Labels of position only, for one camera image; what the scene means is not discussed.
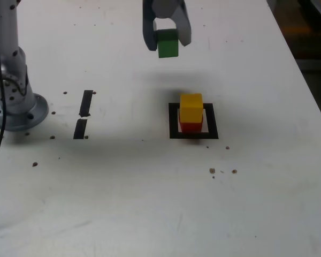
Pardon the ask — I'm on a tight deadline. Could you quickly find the black tape strip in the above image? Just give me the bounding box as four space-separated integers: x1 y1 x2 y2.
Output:
73 89 94 140

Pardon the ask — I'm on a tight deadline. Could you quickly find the black tape square outline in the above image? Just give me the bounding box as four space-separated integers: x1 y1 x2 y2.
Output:
168 102 219 140

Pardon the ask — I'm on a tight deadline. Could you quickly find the green cube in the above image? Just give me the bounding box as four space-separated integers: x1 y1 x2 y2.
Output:
157 28 180 59

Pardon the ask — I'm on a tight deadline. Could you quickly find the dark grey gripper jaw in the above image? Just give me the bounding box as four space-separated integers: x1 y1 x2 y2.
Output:
142 0 159 52

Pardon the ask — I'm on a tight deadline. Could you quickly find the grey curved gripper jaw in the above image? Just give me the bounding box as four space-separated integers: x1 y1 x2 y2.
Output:
155 0 192 49

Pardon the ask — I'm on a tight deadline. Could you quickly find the red cube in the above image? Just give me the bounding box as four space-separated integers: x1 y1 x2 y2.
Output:
179 116 204 134

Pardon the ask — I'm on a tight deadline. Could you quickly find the yellow cube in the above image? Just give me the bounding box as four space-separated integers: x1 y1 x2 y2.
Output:
179 93 204 124

